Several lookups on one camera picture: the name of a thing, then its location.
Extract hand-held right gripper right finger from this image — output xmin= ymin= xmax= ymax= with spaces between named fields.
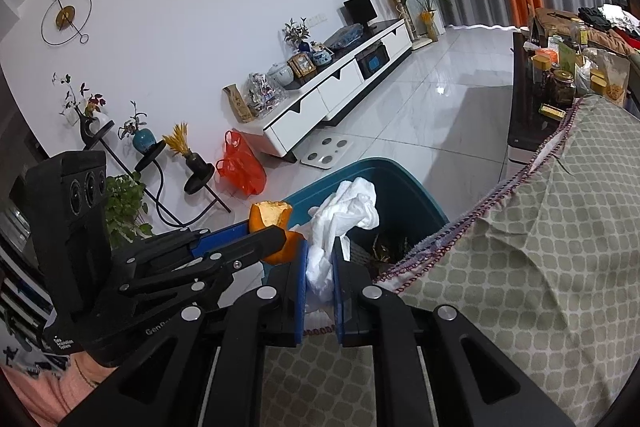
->
xmin=332 ymin=234 xmax=576 ymax=427

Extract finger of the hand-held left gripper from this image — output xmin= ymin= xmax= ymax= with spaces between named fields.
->
xmin=110 ymin=221 xmax=253 ymax=279
xmin=116 ymin=225 xmax=289 ymax=308

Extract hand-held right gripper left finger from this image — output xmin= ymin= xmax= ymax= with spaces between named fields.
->
xmin=60 ymin=237 xmax=309 ymax=427

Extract orange peel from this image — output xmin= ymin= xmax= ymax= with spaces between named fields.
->
xmin=249 ymin=201 xmax=306 ymax=265

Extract white tissue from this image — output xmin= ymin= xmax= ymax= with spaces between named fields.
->
xmin=290 ymin=178 xmax=382 ymax=313

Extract blue trash bin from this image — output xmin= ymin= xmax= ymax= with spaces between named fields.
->
xmin=259 ymin=157 xmax=451 ymax=295

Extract person's left forearm pink sleeve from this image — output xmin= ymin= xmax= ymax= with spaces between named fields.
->
xmin=0 ymin=349 xmax=121 ymax=427

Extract green leafy plant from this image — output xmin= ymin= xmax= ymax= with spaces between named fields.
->
xmin=102 ymin=173 xmax=153 ymax=250

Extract orange plastic bag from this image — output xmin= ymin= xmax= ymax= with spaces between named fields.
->
xmin=215 ymin=130 xmax=267 ymax=196

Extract wheat stalks black vase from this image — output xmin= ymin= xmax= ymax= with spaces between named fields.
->
xmin=162 ymin=123 xmax=215 ymax=175

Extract black metal plant stand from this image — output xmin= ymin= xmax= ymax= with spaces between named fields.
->
xmin=80 ymin=119 xmax=232 ymax=228

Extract white floor scale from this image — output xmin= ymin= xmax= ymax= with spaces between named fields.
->
xmin=300 ymin=131 xmax=351 ymax=170

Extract blue vase plant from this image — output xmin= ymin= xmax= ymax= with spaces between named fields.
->
xmin=118 ymin=101 xmax=157 ymax=154

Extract red flower branches vase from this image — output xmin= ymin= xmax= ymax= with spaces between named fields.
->
xmin=52 ymin=73 xmax=108 ymax=142

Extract brown paper bag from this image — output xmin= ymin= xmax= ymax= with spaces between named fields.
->
xmin=222 ymin=84 xmax=256 ymax=124

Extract white television cabinet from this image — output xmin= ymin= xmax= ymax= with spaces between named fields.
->
xmin=252 ymin=18 xmax=416 ymax=162

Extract plastic wrapped ornament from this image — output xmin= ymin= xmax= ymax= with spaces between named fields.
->
xmin=245 ymin=73 xmax=287 ymax=118

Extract patterned green grey tablecloth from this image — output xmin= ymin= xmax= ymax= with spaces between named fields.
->
xmin=260 ymin=94 xmax=640 ymax=427

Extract vase with green branches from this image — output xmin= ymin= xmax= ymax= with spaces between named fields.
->
xmin=283 ymin=18 xmax=311 ymax=52

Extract black electronic device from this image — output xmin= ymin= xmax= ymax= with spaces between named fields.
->
xmin=355 ymin=44 xmax=390 ymax=80

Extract blue wrapped bundle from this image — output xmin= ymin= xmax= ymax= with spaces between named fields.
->
xmin=324 ymin=26 xmax=363 ymax=50

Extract dark coffee table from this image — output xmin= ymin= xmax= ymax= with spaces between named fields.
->
xmin=507 ymin=32 xmax=583 ymax=165

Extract black monitor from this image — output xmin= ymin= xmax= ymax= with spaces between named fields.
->
xmin=343 ymin=0 xmax=378 ymax=30

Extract yellow lid jar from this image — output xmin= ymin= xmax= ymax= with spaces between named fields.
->
xmin=531 ymin=55 xmax=553 ymax=100

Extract dark glass jar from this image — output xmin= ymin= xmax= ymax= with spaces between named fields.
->
xmin=550 ymin=69 xmax=576 ymax=108

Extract clear snack bag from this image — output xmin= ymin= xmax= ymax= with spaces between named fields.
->
xmin=590 ymin=49 xmax=632 ymax=108

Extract glass jar gold lid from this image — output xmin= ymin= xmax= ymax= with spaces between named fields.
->
xmin=569 ymin=19 xmax=589 ymax=48

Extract green brown sofa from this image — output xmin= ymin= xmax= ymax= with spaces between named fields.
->
xmin=530 ymin=7 xmax=640 ymax=58

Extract black clothes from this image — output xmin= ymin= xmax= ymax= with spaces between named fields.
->
xmin=577 ymin=6 xmax=613 ymax=28

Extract white clothes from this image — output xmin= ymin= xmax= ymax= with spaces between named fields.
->
xmin=600 ymin=2 xmax=640 ymax=22

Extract gold picture frame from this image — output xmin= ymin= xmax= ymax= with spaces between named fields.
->
xmin=289 ymin=53 xmax=317 ymax=78

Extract round wire wall clock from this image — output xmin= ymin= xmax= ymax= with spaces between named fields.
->
xmin=41 ymin=0 xmax=93 ymax=45

